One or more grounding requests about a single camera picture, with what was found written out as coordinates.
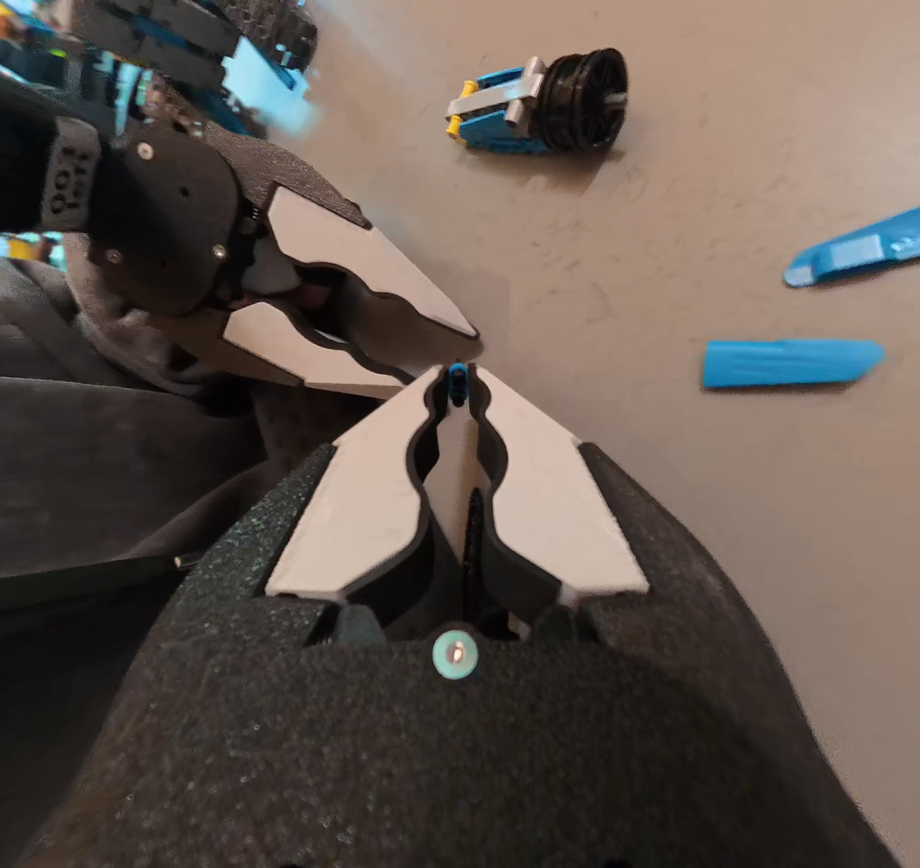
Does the tracked robot model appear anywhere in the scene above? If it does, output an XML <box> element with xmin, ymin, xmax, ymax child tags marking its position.
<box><xmin>0</xmin><ymin>0</ymin><xmax>335</xmax><ymax>143</ymax></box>

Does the blue angled panel piece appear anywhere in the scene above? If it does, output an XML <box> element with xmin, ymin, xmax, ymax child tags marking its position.
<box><xmin>782</xmin><ymin>207</ymin><xmax>920</xmax><ymax>289</ymax></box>
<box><xmin>701</xmin><ymin>339</ymin><xmax>886</xmax><ymax>389</ymax></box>

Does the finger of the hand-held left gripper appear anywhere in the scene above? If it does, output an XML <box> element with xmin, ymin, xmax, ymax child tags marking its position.
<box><xmin>221</xmin><ymin>300</ymin><xmax>418</xmax><ymax>402</ymax></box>
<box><xmin>267</xmin><ymin>185</ymin><xmax>481</xmax><ymax>342</ymax></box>

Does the grey desk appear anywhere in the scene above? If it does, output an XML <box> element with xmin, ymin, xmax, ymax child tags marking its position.
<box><xmin>273</xmin><ymin>0</ymin><xmax>920</xmax><ymax>868</ymax></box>

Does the black wheel blue beam assembly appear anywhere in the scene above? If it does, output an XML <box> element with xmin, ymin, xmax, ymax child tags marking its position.
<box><xmin>444</xmin><ymin>47</ymin><xmax>631</xmax><ymax>159</ymax></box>

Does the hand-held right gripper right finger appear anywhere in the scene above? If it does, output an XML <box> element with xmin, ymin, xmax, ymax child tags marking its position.
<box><xmin>469</xmin><ymin>365</ymin><xmax>651</xmax><ymax>609</ymax></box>

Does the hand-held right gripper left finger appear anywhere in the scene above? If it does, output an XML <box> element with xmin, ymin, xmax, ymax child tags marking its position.
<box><xmin>264</xmin><ymin>367</ymin><xmax>447</xmax><ymax>604</ymax></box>

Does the person's left forearm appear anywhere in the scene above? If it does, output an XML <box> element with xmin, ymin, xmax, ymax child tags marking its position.
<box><xmin>61</xmin><ymin>231</ymin><xmax>238</xmax><ymax>398</ymax></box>

